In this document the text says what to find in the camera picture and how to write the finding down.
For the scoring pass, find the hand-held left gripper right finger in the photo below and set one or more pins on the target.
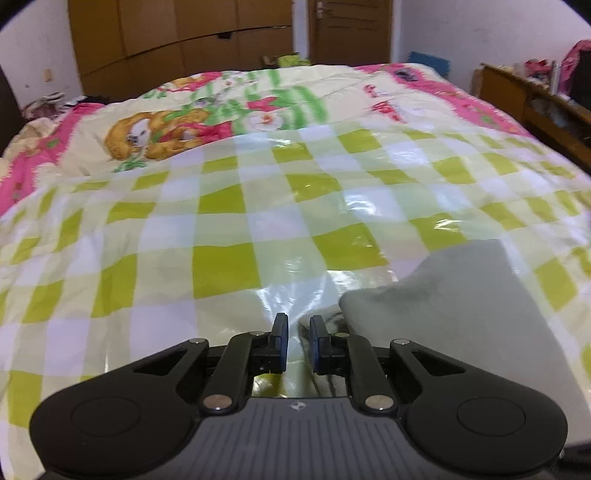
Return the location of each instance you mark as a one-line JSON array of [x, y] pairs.
[[315, 342]]

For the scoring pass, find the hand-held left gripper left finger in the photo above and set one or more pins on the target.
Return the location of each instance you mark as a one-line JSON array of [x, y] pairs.
[[283, 342]]

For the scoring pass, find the light grey pants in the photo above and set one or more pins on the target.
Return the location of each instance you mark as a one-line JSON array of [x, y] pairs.
[[461, 314]]

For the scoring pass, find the green checked plastic sheet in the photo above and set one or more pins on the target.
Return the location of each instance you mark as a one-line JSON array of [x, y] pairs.
[[221, 203]]

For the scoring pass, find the cartoon printed blanket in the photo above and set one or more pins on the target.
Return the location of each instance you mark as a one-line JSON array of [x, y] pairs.
[[138, 134]]

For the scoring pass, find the green cloth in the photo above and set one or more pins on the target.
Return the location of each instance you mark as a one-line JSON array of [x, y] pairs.
[[288, 61]]

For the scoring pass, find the wooden door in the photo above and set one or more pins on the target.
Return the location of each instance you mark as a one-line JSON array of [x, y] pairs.
[[351, 32]]

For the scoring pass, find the wooden wardrobe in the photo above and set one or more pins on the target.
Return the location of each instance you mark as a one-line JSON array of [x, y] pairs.
[[175, 37]]

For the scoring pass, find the pile of clothes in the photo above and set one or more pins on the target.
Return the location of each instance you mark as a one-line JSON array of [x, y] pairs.
[[55, 104]]

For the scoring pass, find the dark headboard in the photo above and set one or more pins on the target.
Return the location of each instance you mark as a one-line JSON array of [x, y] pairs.
[[8, 110]]

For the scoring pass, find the pink cloth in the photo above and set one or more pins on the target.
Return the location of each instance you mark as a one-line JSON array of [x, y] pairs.
[[577, 60]]

